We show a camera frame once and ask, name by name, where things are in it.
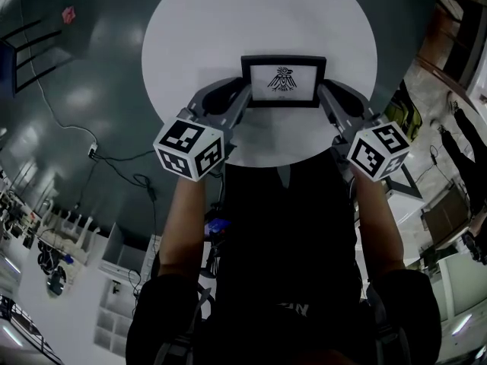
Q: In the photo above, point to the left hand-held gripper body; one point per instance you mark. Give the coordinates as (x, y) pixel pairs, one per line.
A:
(190, 146)

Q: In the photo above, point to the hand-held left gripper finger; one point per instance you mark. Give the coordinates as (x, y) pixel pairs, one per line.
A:
(217, 97)
(239, 108)

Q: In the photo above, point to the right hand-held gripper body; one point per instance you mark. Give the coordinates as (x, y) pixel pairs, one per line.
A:
(380, 150)

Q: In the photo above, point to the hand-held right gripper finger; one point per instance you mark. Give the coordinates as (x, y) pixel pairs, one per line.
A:
(331, 110)
(354, 101)

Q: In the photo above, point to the black framed bird picture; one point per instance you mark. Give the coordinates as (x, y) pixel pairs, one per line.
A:
(283, 82)

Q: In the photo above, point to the person's left forearm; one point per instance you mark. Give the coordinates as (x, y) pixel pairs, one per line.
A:
(182, 226)

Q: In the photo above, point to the person's right forearm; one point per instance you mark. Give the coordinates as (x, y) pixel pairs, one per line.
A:
(380, 226)

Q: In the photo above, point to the round white table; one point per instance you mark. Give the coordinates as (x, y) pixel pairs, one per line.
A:
(228, 21)

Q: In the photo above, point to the yellow green backpack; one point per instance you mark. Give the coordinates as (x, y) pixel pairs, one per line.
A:
(405, 116)

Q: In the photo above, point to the blue screen device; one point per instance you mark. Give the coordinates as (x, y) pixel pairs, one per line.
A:
(217, 226)

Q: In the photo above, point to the wooden crate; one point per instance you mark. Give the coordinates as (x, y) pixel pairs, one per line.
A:
(445, 215)

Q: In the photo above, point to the white power strip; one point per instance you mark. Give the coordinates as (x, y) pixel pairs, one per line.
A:
(93, 150)

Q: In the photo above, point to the wooden desk white top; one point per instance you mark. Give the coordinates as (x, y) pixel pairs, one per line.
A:
(449, 44)

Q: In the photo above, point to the white shelf unit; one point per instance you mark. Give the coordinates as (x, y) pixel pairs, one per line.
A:
(125, 272)

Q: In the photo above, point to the white rack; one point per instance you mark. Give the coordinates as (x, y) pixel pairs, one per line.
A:
(72, 230)

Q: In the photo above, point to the red floor sticker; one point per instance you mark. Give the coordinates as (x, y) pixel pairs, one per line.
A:
(69, 15)

